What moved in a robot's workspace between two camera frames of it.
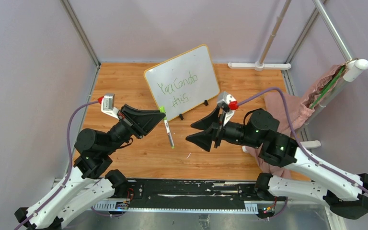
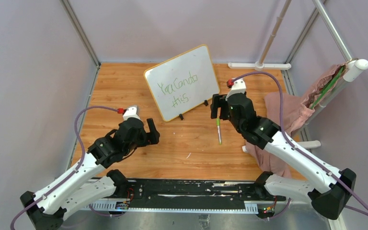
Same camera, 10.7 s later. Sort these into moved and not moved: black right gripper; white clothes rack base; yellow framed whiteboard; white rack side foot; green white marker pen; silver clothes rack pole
Moved: black right gripper; green white marker pen
Not moved: yellow framed whiteboard; silver clothes rack pole; white clothes rack base; white rack side foot
